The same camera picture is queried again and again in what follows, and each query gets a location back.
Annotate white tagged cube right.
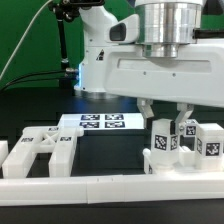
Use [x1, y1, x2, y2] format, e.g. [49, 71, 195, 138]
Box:
[183, 119, 197, 137]

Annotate white base tag plate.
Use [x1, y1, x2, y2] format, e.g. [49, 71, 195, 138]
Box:
[58, 113, 144, 130]

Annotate white chair back part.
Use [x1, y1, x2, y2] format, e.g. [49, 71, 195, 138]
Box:
[2, 126, 84, 179]

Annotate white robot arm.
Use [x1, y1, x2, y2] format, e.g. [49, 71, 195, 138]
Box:
[77, 0, 224, 125]

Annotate white chair seat part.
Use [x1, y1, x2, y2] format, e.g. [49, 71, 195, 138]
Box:
[142, 146, 197, 175]

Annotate black cables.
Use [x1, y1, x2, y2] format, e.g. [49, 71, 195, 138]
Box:
[0, 69, 80, 94]

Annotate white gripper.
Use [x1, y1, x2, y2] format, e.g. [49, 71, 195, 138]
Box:
[104, 13, 224, 134]

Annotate grey cable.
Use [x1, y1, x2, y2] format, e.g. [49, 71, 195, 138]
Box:
[0, 0, 54, 81]

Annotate black camera stand pole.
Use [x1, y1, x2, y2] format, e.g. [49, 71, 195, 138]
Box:
[48, 0, 105, 89]

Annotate white U-shaped fence frame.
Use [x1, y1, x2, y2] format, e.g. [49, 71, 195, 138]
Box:
[0, 139, 224, 206]

